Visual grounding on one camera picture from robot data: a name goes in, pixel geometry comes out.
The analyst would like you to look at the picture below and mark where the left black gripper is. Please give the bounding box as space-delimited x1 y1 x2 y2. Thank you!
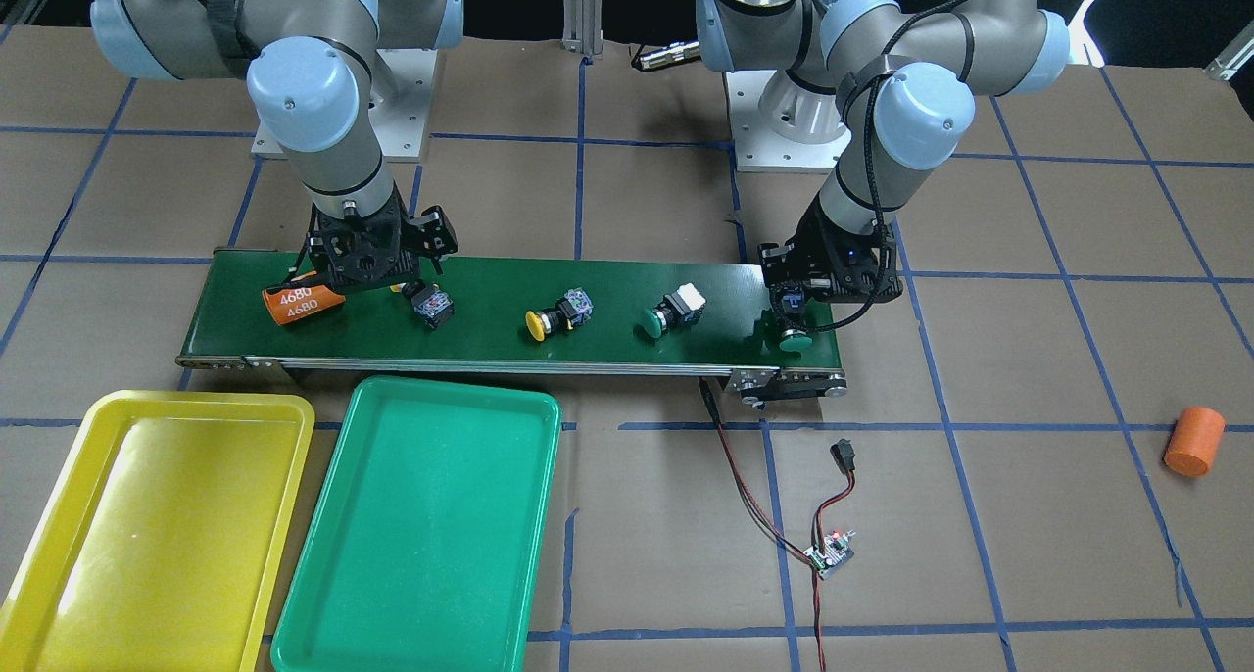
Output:
757 199 903 305

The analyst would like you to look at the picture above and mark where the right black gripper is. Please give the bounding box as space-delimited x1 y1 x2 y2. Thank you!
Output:
298 191 458 293

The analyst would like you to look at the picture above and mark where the green push button switch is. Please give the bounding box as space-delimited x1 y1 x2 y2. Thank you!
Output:
770 283 813 354

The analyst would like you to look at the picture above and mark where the orange cylinder labelled 4680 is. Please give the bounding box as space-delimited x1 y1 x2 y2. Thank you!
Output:
263 285 346 325

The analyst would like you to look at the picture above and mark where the yellow push button switch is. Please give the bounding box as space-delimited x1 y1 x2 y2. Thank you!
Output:
524 287 593 342

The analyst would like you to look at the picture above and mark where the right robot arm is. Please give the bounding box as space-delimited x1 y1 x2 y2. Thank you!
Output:
89 0 464 295

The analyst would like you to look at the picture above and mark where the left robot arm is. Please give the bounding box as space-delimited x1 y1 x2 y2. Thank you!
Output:
696 0 1070 303

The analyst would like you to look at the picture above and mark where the green conveyor belt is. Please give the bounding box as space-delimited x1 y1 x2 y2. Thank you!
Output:
176 249 846 405

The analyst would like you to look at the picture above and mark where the small controller circuit board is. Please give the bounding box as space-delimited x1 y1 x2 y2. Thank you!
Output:
803 532 856 580

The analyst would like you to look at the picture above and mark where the green plastic tray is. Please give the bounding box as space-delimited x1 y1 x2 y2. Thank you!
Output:
270 376 561 671

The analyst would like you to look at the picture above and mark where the yellow plastic tray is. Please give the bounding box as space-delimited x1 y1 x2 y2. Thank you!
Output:
3 390 316 671

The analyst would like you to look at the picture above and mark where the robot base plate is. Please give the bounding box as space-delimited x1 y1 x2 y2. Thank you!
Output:
251 50 438 162
724 70 851 173

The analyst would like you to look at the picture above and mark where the red black wire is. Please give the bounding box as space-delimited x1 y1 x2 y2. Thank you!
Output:
698 379 858 672

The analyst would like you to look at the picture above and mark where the aluminium frame post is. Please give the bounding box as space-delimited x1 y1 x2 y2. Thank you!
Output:
561 0 603 59

